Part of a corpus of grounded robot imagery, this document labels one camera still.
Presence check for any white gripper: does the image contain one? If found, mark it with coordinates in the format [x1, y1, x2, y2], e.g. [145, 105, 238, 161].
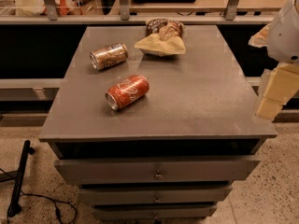
[249, 0, 299, 120]

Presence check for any red coke can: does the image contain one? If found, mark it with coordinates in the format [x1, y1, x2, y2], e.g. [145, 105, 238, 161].
[105, 75, 150, 111]

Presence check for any brown soda can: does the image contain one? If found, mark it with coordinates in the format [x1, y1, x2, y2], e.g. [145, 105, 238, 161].
[90, 43, 128, 71]

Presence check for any brown chip bag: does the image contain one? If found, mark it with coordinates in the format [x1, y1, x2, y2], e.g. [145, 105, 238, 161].
[135, 19, 186, 57]

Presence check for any grey drawer cabinet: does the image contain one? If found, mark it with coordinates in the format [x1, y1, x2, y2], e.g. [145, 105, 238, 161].
[39, 25, 276, 210]

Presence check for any middle cabinet drawer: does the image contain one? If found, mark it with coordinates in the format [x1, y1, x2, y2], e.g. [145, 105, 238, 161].
[79, 184, 232, 205]

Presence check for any cabinet drawer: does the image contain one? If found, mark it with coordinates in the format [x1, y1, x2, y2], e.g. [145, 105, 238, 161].
[55, 155, 259, 185]
[93, 204, 217, 220]
[79, 184, 232, 205]

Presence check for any bottom cabinet drawer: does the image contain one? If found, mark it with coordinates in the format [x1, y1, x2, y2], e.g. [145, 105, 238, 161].
[93, 204, 217, 220]

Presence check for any top cabinet drawer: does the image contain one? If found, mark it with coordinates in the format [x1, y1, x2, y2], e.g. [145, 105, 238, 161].
[55, 155, 259, 185]

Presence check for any black stand leg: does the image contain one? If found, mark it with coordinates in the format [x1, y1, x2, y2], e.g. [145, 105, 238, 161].
[7, 140, 35, 217]

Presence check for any metal railing frame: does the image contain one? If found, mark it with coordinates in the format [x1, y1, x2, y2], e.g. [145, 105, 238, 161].
[0, 0, 288, 25]

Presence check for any black floor cable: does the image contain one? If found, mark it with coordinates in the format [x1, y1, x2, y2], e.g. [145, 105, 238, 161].
[0, 167, 78, 224]

